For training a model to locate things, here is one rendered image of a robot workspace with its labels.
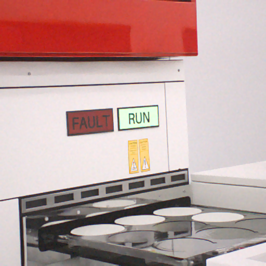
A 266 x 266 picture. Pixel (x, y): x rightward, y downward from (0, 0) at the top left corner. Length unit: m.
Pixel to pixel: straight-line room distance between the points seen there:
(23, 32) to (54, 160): 0.25
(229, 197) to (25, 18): 0.58
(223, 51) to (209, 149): 0.56
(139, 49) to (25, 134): 0.30
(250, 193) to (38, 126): 0.46
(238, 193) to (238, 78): 2.63
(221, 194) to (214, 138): 2.41
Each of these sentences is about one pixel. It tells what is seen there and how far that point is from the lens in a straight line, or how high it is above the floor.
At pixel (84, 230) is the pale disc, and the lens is 1.31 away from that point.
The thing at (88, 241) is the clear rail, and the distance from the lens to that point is 1.21.
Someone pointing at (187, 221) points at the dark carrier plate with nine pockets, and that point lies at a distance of 1.36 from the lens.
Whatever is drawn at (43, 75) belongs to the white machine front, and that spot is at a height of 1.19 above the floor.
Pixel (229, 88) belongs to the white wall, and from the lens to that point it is 4.01.
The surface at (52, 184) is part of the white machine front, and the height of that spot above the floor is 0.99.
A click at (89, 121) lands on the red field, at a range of 1.36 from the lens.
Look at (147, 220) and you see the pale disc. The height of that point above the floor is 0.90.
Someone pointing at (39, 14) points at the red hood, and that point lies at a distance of 1.25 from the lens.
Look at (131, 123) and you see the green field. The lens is 1.43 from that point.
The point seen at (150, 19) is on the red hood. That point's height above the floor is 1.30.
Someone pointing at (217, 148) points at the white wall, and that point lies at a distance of 3.93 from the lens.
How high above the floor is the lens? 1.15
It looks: 3 degrees down
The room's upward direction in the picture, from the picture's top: 3 degrees counter-clockwise
